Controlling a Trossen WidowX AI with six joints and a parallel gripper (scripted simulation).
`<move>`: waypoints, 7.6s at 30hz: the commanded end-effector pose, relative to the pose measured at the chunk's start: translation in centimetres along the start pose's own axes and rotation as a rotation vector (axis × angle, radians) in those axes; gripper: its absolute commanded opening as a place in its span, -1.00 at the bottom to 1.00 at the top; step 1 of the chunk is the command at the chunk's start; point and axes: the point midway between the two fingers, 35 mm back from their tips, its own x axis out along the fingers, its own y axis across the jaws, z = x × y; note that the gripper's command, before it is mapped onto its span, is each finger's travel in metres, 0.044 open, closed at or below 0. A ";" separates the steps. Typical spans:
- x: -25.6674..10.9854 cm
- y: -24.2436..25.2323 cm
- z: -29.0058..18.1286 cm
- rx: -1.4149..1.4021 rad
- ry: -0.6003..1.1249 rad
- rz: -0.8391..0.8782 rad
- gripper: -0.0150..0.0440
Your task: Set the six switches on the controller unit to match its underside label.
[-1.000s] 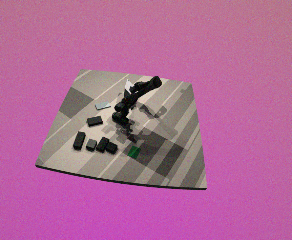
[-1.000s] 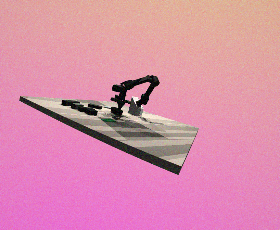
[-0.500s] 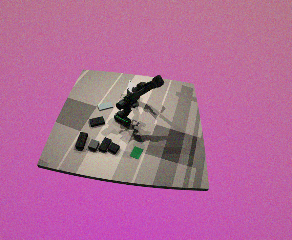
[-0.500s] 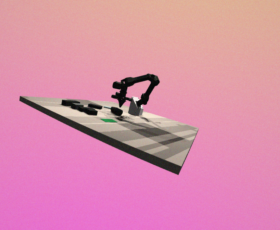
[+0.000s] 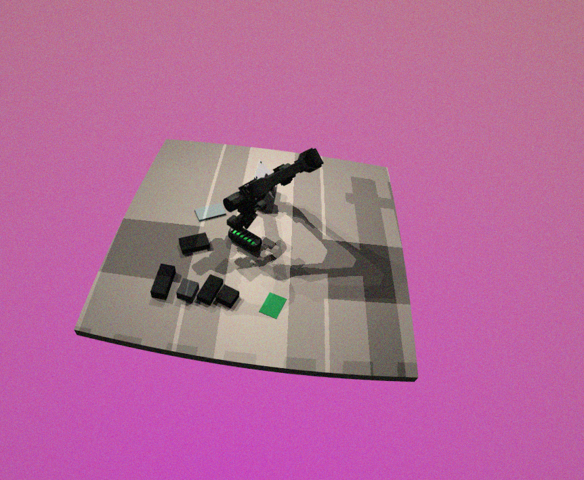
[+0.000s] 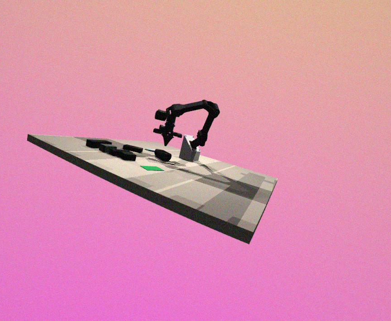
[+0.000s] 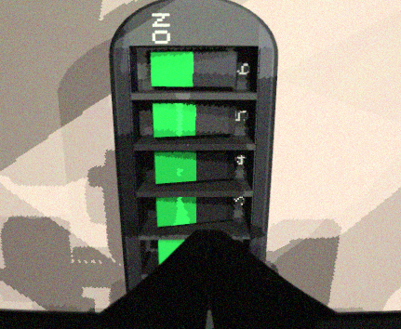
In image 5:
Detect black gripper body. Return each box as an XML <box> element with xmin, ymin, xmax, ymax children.
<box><xmin>226</xmin><ymin>200</ymin><xmax>267</xmax><ymax>231</ymax></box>

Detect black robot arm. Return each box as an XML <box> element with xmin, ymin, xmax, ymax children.
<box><xmin>223</xmin><ymin>148</ymin><xmax>323</xmax><ymax>213</ymax></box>

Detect green block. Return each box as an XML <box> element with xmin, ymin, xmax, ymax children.
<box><xmin>259</xmin><ymin>292</ymin><xmax>287</xmax><ymax>319</ymax></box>

